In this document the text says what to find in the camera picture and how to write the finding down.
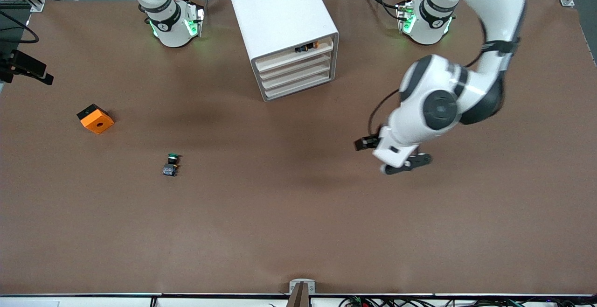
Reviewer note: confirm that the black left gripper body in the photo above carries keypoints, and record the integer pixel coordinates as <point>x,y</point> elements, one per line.
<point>370,142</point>

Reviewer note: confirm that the silver arm base connector panel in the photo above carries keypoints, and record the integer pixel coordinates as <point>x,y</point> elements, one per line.
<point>405,17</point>
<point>195,17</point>

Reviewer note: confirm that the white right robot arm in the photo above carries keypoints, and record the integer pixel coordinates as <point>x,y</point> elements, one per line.
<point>172,31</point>

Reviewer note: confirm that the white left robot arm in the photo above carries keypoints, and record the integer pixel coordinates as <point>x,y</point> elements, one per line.
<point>433,106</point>

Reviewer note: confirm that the brown table mat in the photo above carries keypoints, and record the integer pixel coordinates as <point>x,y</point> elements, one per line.
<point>298,213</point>

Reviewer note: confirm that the tapered metal bar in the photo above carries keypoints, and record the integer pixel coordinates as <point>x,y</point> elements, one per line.
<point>299,297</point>

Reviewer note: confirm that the orange button enclosure box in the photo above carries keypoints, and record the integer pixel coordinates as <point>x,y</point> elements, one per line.
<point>98,122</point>

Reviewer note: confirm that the orange and black switch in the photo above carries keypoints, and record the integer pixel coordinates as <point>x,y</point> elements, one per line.
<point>305,47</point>

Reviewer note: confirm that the grey metal bracket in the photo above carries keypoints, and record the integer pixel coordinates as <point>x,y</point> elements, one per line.
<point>302,282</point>

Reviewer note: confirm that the green push button switch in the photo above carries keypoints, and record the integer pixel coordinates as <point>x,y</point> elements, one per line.
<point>169,170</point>

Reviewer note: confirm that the white table edge rail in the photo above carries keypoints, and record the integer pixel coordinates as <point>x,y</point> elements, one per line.
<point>93,302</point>

